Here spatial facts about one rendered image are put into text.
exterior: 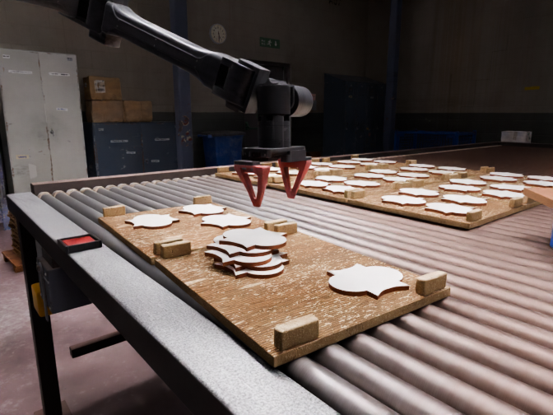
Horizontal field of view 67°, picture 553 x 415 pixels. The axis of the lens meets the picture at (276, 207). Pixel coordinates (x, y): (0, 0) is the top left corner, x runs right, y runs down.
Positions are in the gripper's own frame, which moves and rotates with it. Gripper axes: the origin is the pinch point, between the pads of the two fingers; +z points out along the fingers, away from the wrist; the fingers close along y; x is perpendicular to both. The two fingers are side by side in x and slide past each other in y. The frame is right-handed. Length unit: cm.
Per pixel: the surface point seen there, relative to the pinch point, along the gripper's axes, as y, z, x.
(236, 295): 14.6, 12.7, 4.2
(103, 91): -220, -50, -461
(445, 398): 14.6, 15.9, 36.0
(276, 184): -71, 11, -58
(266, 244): 2.1, 8.3, -0.4
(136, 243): 9.5, 12.1, -31.4
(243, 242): 4.0, 8.3, -4.4
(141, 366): -43, 104, -122
